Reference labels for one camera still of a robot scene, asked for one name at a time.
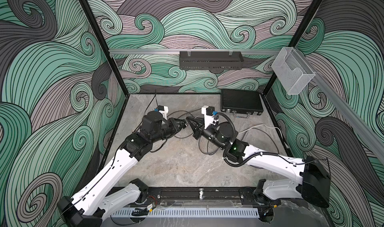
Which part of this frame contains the clear acrylic wall holder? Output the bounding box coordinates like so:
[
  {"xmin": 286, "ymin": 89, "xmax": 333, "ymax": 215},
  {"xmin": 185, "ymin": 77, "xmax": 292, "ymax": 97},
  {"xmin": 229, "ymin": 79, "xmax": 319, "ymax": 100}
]
[{"xmin": 272, "ymin": 47, "xmax": 316, "ymax": 95}]

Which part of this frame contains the black hard case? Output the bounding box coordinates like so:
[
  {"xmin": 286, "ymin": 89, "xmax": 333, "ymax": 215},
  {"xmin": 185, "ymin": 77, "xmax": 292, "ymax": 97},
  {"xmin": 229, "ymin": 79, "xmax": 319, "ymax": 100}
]
[{"xmin": 221, "ymin": 89, "xmax": 264, "ymax": 119}]

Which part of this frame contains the aluminium rail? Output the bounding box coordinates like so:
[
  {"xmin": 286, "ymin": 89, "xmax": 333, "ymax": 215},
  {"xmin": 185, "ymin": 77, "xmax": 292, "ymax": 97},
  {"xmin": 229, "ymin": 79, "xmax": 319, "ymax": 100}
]
[
  {"xmin": 109, "ymin": 48, "xmax": 280, "ymax": 55},
  {"xmin": 296, "ymin": 50, "xmax": 384, "ymax": 163}
]

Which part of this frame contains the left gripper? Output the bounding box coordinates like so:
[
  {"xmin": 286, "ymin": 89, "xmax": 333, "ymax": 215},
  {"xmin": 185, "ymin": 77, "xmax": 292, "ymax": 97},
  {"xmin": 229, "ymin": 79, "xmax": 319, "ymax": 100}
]
[{"xmin": 148, "ymin": 118, "xmax": 185, "ymax": 145}]

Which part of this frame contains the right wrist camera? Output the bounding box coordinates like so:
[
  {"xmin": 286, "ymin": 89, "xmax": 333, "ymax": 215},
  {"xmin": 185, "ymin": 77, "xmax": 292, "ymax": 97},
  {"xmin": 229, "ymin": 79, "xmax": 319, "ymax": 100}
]
[{"xmin": 202, "ymin": 106, "xmax": 217, "ymax": 129}]

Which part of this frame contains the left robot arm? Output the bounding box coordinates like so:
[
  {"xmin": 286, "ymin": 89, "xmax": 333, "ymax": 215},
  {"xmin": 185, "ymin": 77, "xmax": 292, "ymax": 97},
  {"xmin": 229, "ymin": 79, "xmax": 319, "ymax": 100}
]
[{"xmin": 57, "ymin": 110, "xmax": 187, "ymax": 227}]

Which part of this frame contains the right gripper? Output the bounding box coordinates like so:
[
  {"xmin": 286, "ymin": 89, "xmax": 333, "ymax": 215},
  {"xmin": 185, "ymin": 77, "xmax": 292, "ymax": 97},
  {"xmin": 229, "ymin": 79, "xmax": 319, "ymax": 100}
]
[{"xmin": 188, "ymin": 116, "xmax": 227, "ymax": 151}]

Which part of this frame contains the white power strip cord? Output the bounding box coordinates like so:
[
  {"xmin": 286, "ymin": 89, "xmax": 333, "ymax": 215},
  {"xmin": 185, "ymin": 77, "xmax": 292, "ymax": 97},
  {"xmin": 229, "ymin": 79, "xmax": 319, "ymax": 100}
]
[{"xmin": 238, "ymin": 123, "xmax": 286, "ymax": 147}]

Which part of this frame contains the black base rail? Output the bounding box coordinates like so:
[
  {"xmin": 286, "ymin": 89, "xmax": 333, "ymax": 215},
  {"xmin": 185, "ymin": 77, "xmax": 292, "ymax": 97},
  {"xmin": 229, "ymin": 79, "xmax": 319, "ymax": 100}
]
[{"xmin": 148, "ymin": 187, "xmax": 263, "ymax": 201}]

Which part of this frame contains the aluminium rail back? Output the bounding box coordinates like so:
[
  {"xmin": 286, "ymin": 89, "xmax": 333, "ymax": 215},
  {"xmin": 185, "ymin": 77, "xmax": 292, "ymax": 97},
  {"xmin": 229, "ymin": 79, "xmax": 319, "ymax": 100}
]
[{"xmin": 109, "ymin": 48, "xmax": 280, "ymax": 55}]

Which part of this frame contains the black wall shelf tray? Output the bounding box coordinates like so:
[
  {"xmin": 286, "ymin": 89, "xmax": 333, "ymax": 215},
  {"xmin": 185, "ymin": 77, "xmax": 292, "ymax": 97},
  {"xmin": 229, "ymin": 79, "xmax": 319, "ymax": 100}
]
[{"xmin": 179, "ymin": 51, "xmax": 244, "ymax": 74}]

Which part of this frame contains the grey cable of pink charger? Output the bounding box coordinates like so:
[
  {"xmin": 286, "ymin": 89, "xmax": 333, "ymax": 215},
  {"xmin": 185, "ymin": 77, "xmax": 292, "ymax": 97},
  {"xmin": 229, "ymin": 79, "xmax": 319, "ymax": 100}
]
[{"xmin": 166, "ymin": 108, "xmax": 205, "ymax": 139}]

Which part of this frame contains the aluminium rail right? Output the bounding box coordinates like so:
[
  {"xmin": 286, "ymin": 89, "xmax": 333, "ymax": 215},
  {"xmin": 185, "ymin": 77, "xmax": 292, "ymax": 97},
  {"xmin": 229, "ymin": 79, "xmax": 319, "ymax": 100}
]
[{"xmin": 296, "ymin": 50, "xmax": 384, "ymax": 163}]

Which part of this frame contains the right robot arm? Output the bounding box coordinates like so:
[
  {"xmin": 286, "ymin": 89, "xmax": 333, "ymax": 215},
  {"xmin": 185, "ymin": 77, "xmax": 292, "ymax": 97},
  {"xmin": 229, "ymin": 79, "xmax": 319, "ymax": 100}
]
[{"xmin": 187, "ymin": 113, "xmax": 331, "ymax": 208}]

